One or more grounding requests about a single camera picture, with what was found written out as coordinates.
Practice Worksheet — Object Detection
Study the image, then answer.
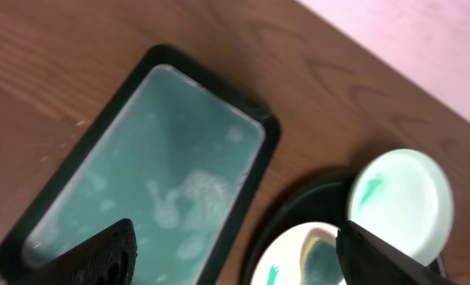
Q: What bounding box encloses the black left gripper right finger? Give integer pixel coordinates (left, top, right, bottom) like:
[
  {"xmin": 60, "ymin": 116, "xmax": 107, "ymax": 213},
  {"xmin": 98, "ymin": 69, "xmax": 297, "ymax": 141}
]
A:
[{"xmin": 336, "ymin": 221, "xmax": 455, "ymax": 285}]

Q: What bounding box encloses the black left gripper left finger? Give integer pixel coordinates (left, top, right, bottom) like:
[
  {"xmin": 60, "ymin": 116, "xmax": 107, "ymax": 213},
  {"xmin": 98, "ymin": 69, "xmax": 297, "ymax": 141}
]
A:
[{"xmin": 9, "ymin": 218, "xmax": 138, "ymax": 285}]

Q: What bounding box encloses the green yellow scrub sponge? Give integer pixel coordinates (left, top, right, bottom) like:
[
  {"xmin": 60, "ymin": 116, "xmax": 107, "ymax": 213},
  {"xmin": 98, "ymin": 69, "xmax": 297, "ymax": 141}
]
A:
[{"xmin": 301, "ymin": 237, "xmax": 344, "ymax": 285}]

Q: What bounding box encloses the white plate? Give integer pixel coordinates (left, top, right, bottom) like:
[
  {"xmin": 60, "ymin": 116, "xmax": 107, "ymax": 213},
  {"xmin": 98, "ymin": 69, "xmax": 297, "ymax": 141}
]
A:
[{"xmin": 248, "ymin": 222, "xmax": 339, "ymax": 285}]

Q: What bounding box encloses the round black serving tray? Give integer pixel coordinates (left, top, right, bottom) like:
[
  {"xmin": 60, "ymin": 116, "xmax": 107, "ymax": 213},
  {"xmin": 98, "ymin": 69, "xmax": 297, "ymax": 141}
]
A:
[{"xmin": 241, "ymin": 168, "xmax": 448, "ymax": 285}]

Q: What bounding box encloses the black rectangular water tray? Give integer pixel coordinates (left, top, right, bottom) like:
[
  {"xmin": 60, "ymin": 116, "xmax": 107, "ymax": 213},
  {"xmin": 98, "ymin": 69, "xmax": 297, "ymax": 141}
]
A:
[{"xmin": 0, "ymin": 44, "xmax": 280, "ymax": 284}]

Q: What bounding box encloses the mint plate far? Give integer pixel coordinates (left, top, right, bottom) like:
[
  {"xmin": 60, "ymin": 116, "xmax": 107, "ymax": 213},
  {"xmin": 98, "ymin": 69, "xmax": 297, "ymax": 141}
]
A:
[{"xmin": 347, "ymin": 149, "xmax": 454, "ymax": 266}]

